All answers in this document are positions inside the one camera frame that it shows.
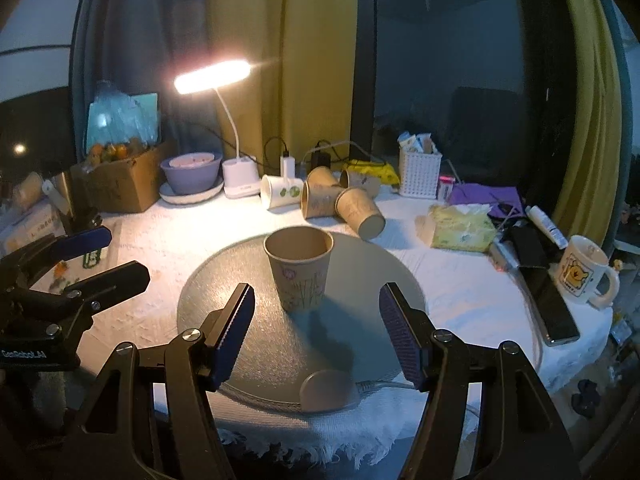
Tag small black object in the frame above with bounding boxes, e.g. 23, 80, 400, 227
572, 379, 601, 417

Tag white tube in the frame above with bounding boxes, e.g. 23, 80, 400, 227
524, 205, 570, 250

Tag white desk lamp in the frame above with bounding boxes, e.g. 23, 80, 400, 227
173, 59, 261, 200

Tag purple cloth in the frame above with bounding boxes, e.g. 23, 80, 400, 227
447, 185, 524, 221

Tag clear bluish plastic bag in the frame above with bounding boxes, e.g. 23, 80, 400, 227
85, 80, 162, 154

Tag white tablecloth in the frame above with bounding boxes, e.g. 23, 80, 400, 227
30, 180, 614, 467

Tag white cable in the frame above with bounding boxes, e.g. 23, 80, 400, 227
355, 379, 416, 392

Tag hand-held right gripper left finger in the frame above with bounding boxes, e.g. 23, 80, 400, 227
61, 282, 257, 480

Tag yellow-green tissue pack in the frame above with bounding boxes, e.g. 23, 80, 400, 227
428, 204, 497, 254

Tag round glass plate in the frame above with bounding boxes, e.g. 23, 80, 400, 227
176, 232, 427, 414

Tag white plate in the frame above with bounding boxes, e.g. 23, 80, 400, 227
159, 176, 225, 206

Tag yellow plastic bag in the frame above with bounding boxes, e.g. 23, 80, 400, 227
342, 159, 401, 187

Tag white perforated basket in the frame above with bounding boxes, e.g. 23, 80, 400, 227
398, 148, 444, 199

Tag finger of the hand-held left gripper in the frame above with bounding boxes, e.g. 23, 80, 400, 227
0, 225, 114, 291
30, 260, 151, 333

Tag pile of orange fruits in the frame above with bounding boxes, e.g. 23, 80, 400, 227
85, 142, 152, 164

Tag cardboard box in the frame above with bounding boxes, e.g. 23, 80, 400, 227
70, 140, 177, 214

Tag yellow curtain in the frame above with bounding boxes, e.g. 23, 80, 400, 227
549, 0, 627, 242
204, 0, 359, 162

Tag packets in basket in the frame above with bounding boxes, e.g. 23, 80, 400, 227
398, 131, 441, 156

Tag grey curtain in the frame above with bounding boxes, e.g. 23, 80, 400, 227
70, 0, 217, 161

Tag purple bowl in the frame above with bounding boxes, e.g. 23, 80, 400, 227
160, 152, 224, 195

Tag silver metal container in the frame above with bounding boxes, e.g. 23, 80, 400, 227
42, 170, 102, 234

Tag black phone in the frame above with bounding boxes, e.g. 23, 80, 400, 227
518, 265, 581, 348

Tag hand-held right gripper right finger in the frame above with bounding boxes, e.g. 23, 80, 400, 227
378, 282, 584, 480

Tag white carton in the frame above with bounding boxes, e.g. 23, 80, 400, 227
0, 199, 67, 257

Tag white mug with yellow bear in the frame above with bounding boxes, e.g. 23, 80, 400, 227
554, 234, 621, 310

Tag brown paper cup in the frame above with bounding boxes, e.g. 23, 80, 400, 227
301, 166, 347, 220
339, 167, 382, 200
334, 186, 387, 241

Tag white cup with green print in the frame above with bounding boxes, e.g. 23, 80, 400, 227
260, 174, 305, 210

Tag floral print paper cup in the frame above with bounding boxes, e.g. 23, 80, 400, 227
263, 226, 334, 313

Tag black flat case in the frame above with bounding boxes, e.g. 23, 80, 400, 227
509, 225, 551, 269

